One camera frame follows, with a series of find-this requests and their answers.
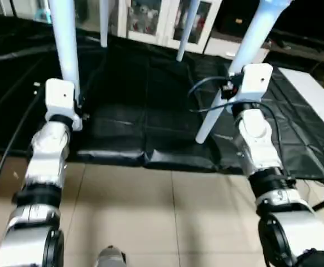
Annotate teal floor stand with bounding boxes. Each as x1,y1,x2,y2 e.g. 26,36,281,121
35,4,52,24

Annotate white glass door cabinet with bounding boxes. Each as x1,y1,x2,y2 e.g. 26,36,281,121
109,0,223,54

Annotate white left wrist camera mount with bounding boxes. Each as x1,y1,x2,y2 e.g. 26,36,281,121
44,78,84,132

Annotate white plastic table leg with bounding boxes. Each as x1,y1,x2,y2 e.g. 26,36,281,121
99,0,109,49
48,0,82,93
195,0,292,145
176,0,201,62

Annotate white drawer unit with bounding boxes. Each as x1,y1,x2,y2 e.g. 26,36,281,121
203,36,275,63

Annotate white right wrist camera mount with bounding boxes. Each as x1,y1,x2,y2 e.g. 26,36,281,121
234,63,274,107

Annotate black plastic mat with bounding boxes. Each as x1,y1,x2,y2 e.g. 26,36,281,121
0,14,324,182

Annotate black box device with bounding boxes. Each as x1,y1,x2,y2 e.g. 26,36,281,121
227,10,252,33

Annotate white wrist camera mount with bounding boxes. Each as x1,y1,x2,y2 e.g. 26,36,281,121
44,78,84,132
234,63,274,107

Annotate white side table black legs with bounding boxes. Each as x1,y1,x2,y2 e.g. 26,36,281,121
277,67,324,212

